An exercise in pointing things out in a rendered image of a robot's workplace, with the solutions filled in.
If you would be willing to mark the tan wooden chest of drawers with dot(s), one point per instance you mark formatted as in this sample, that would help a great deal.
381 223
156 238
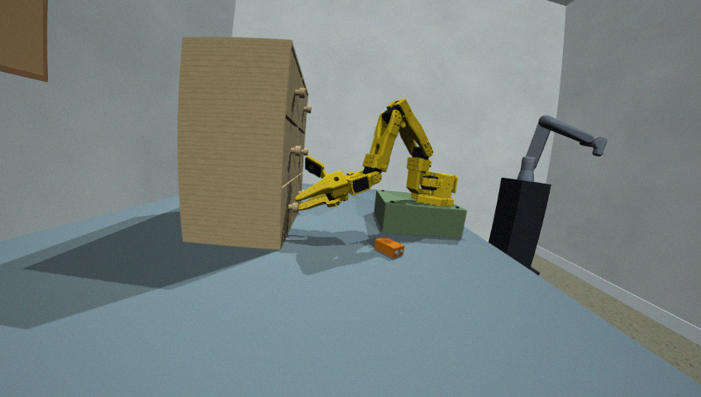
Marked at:
231 122

